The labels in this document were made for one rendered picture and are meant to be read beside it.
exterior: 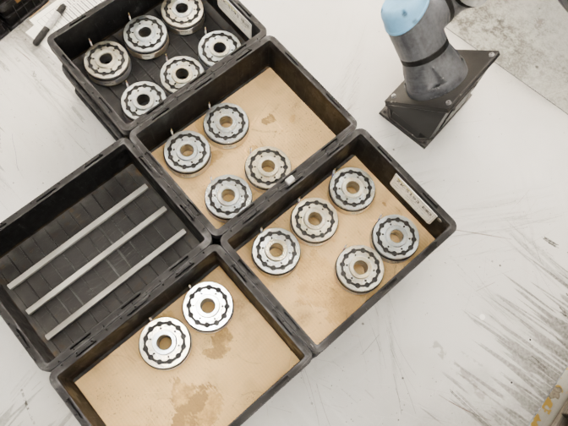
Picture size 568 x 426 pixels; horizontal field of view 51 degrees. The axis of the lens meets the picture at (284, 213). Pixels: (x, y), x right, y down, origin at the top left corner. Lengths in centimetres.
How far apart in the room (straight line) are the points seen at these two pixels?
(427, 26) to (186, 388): 92
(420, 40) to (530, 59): 138
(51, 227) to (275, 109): 56
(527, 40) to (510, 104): 108
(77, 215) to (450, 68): 89
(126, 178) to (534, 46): 191
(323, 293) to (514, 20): 182
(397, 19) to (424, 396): 83
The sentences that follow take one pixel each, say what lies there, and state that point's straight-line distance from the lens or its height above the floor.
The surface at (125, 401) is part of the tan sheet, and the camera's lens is 128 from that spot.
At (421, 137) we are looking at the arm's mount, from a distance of 158.
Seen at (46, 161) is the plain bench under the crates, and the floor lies 70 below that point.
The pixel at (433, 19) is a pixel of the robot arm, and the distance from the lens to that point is 141.
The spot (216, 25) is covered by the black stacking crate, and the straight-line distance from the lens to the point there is 155.
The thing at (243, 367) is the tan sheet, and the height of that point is 83.
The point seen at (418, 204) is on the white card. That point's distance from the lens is 131.
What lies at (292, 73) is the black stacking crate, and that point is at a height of 89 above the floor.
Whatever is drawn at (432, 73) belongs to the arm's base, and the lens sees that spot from 145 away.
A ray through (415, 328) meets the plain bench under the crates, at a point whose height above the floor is 70.
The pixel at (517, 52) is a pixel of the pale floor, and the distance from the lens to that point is 274.
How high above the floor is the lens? 208
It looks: 71 degrees down
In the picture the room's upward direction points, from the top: 10 degrees clockwise
